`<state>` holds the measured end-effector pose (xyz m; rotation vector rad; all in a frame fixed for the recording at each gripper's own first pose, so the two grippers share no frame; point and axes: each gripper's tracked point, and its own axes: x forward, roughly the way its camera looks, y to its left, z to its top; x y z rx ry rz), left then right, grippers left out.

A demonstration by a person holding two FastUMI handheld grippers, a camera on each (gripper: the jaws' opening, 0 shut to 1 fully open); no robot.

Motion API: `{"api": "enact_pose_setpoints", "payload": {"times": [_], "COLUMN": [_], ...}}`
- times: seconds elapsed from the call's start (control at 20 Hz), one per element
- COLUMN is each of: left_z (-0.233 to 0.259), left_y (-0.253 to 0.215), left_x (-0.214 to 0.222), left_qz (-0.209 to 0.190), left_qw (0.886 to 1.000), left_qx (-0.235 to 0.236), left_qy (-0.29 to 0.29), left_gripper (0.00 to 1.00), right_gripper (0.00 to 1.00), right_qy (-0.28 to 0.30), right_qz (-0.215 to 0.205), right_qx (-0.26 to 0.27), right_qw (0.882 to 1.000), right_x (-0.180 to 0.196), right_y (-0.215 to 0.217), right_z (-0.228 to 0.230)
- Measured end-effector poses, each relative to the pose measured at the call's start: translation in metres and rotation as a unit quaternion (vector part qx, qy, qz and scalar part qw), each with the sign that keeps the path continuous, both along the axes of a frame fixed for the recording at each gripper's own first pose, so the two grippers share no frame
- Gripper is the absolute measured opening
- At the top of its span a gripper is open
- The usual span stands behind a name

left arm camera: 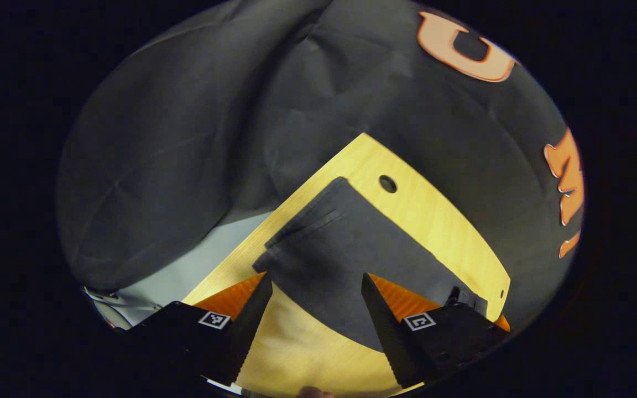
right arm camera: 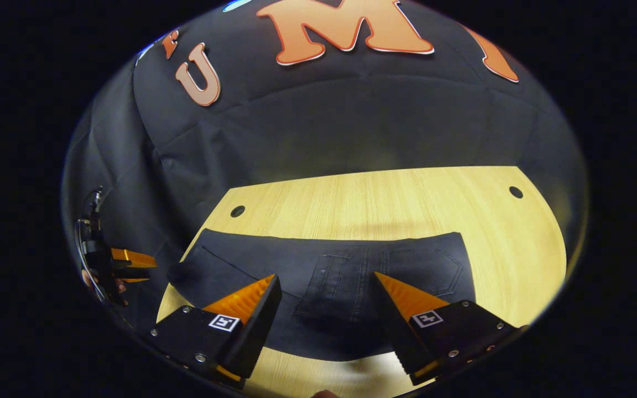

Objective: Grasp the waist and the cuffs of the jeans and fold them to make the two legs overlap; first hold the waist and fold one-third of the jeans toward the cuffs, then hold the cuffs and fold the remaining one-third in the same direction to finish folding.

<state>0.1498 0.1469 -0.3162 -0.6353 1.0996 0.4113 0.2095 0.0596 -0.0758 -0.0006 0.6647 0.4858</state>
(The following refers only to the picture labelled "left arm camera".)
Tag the black backdrop cloth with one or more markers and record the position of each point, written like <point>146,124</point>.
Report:
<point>158,138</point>

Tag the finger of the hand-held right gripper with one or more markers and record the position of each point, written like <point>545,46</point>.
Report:
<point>465,298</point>

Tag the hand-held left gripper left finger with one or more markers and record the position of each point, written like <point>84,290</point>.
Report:
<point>249,331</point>

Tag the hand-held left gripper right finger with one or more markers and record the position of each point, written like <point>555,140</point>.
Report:
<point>385,337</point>

